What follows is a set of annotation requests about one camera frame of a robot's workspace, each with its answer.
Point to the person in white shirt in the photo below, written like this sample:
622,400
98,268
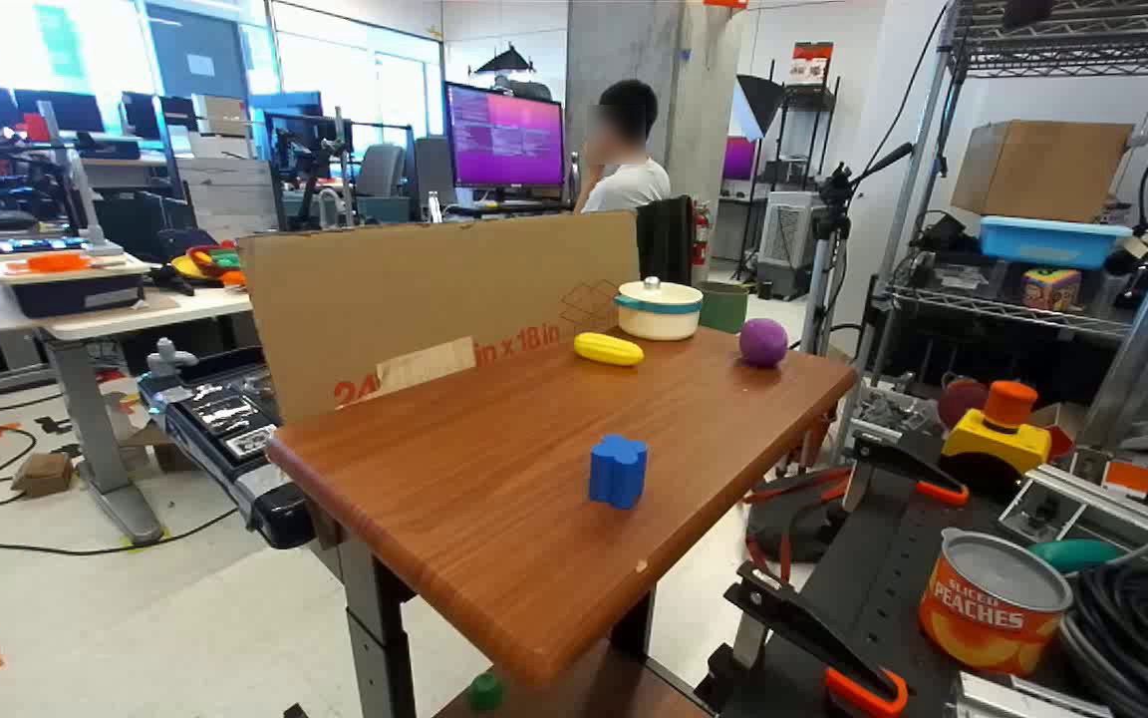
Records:
622,159

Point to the blue block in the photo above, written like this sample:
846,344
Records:
617,472

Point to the white pot with lid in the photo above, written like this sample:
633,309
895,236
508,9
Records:
660,309

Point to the white side desk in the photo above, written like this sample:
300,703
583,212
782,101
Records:
111,349

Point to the yellow toy with orange knob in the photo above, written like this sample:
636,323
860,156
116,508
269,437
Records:
998,429

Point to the black tray with orange plate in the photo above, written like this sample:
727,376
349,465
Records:
63,275

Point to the brown cardboard panel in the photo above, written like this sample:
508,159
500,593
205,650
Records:
415,300

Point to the cardboard box on shelf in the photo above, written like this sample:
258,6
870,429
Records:
1037,170

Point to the wooden table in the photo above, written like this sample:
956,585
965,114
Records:
559,478

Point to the blue plastic tray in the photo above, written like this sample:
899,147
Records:
1052,240

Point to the purple ball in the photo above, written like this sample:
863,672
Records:
762,344

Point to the colourful cube on shelf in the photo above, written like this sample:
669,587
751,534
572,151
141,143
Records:
1052,287

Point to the yellow oval toy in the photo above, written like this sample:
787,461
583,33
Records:
609,349

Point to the computer monitor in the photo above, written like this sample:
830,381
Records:
504,142

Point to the peaches tin can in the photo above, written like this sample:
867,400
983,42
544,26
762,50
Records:
992,602

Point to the small green ball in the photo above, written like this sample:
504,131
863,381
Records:
486,691

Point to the green cup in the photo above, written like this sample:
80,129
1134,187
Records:
722,304

